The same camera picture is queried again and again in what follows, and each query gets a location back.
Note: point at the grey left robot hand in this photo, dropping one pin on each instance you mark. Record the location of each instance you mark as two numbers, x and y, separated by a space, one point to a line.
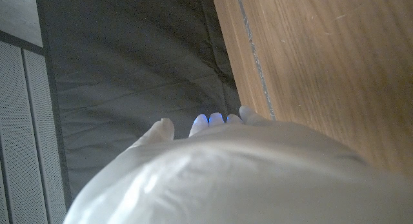
232 179

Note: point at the wooden table panel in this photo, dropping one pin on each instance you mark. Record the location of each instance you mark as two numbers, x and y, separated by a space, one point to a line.
255 56

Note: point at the black curtain backdrop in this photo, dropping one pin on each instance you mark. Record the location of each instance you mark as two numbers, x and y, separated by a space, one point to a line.
135 56

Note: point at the white perforated panel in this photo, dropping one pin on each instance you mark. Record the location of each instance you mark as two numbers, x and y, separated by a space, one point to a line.
19 137

